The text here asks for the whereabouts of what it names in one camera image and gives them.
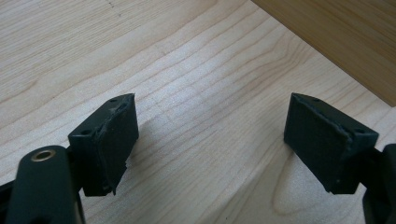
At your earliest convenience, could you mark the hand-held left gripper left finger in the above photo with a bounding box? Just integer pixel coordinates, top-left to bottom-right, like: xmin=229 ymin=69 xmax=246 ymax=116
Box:
xmin=67 ymin=92 xmax=140 ymax=198

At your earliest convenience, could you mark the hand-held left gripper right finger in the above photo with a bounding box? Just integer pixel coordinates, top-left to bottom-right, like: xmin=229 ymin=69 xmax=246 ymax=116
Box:
xmin=283 ymin=91 xmax=380 ymax=195

